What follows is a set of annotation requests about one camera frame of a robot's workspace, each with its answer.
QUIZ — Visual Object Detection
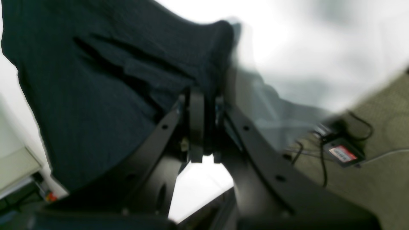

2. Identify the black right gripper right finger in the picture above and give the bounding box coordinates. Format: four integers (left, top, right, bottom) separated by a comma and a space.
215, 96, 380, 230

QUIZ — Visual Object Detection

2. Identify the black T-shirt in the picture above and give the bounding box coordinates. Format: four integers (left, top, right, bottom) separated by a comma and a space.
1, 0, 234, 192

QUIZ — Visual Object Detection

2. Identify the black power adapter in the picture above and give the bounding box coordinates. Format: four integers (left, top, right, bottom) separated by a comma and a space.
323, 137, 366, 168

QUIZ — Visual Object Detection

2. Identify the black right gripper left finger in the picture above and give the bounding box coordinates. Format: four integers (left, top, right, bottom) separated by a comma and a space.
45, 88, 206, 230

